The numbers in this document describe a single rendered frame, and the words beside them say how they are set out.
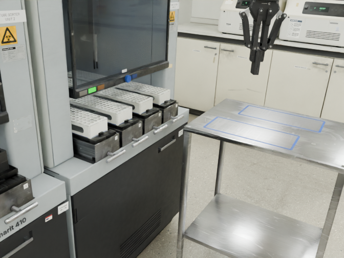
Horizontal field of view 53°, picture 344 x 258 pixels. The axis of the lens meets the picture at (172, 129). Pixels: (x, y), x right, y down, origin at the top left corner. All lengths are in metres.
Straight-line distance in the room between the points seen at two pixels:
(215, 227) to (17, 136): 1.01
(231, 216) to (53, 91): 1.07
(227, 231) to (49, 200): 0.88
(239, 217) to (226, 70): 1.96
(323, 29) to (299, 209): 1.53
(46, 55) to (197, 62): 2.59
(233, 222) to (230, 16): 2.16
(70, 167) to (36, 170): 0.12
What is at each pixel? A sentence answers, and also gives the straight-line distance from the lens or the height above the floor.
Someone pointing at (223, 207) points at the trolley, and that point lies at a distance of 1.85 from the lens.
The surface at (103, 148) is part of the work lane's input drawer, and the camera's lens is 1.27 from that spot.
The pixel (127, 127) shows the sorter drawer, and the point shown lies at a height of 0.81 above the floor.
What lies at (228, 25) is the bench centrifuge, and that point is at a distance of 3.42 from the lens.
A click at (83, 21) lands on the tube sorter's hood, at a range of 1.21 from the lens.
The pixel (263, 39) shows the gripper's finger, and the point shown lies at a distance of 1.00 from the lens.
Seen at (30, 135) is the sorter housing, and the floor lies 0.89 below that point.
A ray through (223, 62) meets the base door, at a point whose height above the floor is 0.64.
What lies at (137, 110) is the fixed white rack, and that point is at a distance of 1.48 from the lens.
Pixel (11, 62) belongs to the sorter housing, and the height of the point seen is 1.12.
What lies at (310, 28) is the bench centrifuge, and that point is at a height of 1.03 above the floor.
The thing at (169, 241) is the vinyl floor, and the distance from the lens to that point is 2.03.
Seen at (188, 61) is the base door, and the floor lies 0.58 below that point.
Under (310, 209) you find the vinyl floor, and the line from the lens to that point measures 2.51.
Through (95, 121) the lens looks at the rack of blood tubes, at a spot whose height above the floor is 0.87.
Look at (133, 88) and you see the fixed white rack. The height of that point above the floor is 0.86.
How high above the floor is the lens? 1.35
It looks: 23 degrees down
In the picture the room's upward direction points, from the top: 3 degrees clockwise
